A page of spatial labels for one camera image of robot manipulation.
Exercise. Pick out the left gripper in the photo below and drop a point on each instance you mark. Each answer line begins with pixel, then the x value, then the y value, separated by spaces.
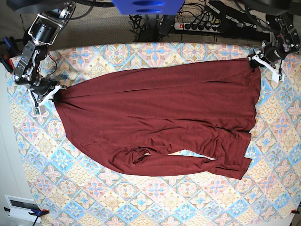
pixel 271 52

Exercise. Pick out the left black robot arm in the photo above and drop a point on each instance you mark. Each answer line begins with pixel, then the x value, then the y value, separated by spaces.
pixel 285 40

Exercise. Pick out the orange corner clamp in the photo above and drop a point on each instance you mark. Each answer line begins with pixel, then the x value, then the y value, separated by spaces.
pixel 295 212

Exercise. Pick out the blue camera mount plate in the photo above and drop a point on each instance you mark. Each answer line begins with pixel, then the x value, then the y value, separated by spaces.
pixel 148 7

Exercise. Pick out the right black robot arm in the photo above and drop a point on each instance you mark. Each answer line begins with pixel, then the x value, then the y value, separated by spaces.
pixel 43 32

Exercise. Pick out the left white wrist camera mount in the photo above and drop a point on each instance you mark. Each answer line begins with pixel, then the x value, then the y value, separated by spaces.
pixel 276 68

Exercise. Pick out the blue black bar clamp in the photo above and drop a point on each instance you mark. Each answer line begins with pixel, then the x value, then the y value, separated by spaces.
pixel 35 212

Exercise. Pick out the white power strip red switch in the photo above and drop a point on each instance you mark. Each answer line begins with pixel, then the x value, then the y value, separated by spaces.
pixel 202 27

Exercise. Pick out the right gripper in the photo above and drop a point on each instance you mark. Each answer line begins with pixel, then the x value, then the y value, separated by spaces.
pixel 41 87

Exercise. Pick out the dark red t-shirt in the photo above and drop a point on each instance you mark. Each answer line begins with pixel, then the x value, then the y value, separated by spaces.
pixel 167 121

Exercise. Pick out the blue clamp upper left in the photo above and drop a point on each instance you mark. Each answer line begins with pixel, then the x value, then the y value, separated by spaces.
pixel 9 42

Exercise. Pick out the white wall socket box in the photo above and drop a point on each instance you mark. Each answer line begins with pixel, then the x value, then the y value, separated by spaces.
pixel 23 203

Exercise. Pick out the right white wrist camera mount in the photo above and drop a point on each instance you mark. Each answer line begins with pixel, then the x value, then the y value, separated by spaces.
pixel 40 96

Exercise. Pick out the black orange table clamp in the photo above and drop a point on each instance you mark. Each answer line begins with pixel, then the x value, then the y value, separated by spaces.
pixel 7 62

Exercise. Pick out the patterned tablecloth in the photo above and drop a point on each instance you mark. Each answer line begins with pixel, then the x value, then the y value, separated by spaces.
pixel 77 191

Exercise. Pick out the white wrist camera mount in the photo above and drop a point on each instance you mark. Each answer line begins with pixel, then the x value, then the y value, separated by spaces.
pixel 40 96
pixel 276 68

